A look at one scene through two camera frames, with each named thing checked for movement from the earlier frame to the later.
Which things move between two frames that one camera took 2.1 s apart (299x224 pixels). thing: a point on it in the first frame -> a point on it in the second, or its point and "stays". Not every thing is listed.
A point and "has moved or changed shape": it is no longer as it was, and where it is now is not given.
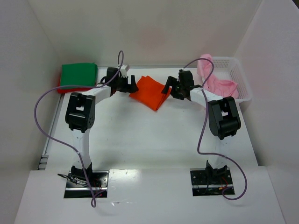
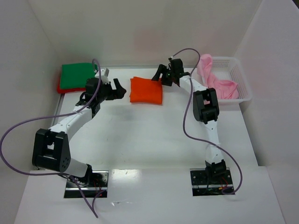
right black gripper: (174, 87) -> (168, 75)
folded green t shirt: (81, 74) stays
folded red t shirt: (65, 91) stays
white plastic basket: (229, 68) stays
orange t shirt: (150, 93) has moved or changed shape
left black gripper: (127, 84) -> (110, 90)
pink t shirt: (217, 83) stays
